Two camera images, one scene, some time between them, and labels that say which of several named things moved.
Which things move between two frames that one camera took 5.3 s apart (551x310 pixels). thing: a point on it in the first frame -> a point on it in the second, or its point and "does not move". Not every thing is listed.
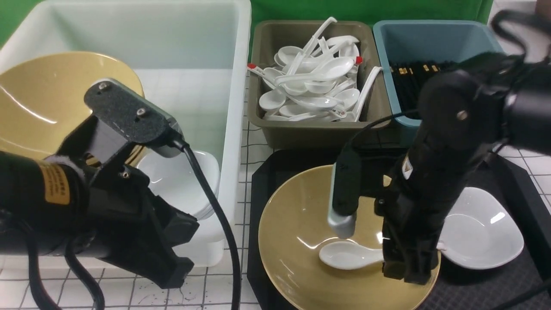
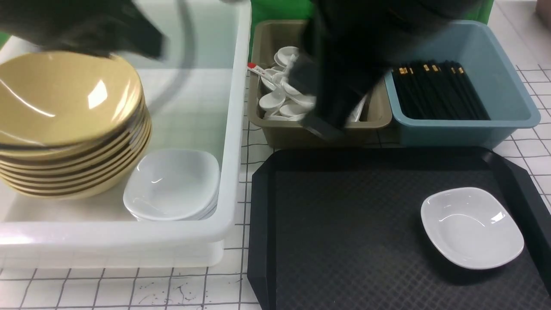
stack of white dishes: [174, 179] does not move
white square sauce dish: [478, 232] does not move
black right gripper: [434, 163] -> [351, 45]
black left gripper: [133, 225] -> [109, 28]
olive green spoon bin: [266, 38] does not move
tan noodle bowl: [294, 225] -> [58, 100]
